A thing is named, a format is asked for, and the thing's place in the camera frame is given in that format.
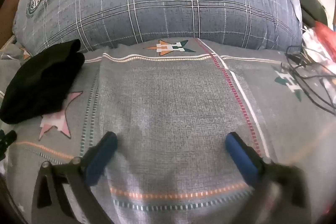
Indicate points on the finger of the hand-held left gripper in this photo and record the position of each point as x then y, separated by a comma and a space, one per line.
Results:
7, 138

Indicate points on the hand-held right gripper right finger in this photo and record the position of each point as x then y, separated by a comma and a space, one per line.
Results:
240, 158

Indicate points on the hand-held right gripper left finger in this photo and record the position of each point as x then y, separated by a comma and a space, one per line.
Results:
102, 158

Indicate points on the black pants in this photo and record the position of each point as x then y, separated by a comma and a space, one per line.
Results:
39, 82

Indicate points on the grey star-print bed sheet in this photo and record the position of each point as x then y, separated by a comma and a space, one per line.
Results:
170, 95

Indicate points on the brown wooden headboard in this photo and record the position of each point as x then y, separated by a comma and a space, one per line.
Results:
8, 16

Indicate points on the white plastic bag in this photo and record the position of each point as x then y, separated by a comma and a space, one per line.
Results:
312, 37

